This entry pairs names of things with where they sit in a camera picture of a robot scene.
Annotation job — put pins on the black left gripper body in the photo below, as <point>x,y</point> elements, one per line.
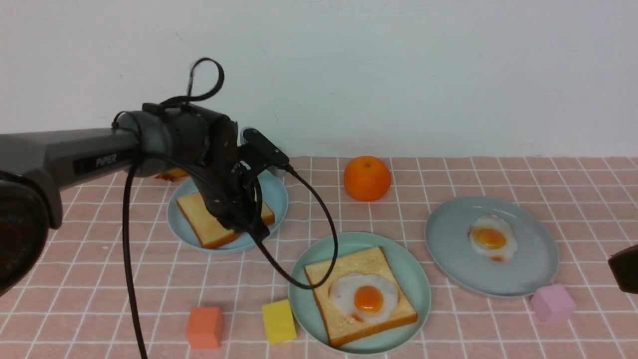
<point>231,193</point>

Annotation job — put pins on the orange cube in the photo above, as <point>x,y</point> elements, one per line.
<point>205,328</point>

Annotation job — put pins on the orange fruit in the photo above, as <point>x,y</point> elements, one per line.
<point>367,178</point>

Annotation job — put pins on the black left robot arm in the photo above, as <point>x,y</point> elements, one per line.
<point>37,167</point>

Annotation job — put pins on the grey plate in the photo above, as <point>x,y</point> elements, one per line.
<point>535,258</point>

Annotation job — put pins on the yellow cube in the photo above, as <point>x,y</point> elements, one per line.
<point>279,322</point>

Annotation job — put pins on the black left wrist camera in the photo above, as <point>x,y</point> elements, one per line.
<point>264,148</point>

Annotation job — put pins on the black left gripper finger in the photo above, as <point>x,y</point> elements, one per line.
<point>258,232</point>

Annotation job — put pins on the toast slice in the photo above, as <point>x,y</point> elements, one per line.
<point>341,330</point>
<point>207,229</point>

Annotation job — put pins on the red yellow pomegranate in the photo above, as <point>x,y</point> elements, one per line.
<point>172,175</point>

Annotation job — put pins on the fried egg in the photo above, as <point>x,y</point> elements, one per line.
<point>367,298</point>
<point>493,238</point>

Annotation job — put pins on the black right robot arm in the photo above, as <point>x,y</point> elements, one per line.
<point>624,267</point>

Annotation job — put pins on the light blue plate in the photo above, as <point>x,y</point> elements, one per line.
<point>274,194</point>

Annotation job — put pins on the pink cube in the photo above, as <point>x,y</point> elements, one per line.
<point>552,304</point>

